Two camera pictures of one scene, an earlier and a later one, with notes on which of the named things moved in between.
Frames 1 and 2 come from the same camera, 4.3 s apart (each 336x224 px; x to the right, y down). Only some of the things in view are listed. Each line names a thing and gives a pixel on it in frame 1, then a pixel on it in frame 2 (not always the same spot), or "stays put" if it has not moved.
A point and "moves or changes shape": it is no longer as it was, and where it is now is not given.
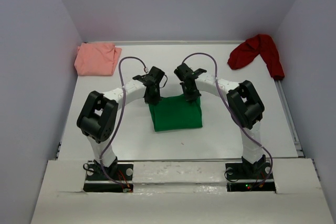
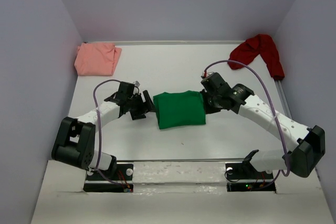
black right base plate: x=248 y=177 stays put
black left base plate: x=117 y=178 stays put
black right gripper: x=190 y=97 to x=208 y=109
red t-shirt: x=262 y=44 stays put
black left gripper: x=155 y=100 to x=143 y=108
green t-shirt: x=176 y=113 moves or changes shape
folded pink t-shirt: x=96 y=59 stays put
